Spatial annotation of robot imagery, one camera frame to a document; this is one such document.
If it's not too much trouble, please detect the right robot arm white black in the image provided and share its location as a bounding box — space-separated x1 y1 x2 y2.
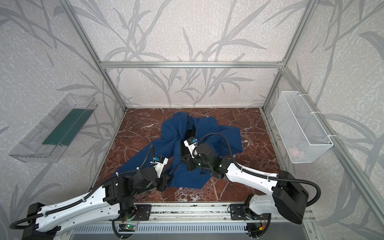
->
184 138 321 224

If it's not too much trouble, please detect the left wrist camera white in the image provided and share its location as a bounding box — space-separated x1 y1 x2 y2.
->
150 156 169 178

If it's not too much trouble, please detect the clear plastic wall tray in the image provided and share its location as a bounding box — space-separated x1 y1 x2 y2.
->
9 94 98 163

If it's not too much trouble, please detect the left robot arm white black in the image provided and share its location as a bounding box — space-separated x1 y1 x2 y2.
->
9 146 172 240

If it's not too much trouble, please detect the aluminium frame corner post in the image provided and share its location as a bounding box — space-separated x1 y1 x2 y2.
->
262 0 319 112
59 0 127 111

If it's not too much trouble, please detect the aluminium frame corner post right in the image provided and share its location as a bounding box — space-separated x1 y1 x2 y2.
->
262 0 319 112

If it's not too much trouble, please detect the white wire mesh basket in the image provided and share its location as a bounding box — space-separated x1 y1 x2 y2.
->
272 91 334 164

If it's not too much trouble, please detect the right base wiring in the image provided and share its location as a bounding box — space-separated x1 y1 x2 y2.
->
244 214 271 239

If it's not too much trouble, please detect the aluminium frame horizontal bar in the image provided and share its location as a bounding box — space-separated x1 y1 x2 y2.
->
100 62 283 69

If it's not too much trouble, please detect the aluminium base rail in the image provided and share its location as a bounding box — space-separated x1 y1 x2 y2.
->
59 200 316 224

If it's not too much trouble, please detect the pink object in basket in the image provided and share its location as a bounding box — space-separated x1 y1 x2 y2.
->
289 147 303 159

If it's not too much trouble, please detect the aluminium frame corner post left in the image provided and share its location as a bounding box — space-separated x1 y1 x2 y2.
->
59 0 127 111

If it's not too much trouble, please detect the green circuit board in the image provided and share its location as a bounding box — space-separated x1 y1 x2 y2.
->
119 223 138 232

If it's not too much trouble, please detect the blue zip jacket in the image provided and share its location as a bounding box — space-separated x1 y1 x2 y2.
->
117 112 243 189

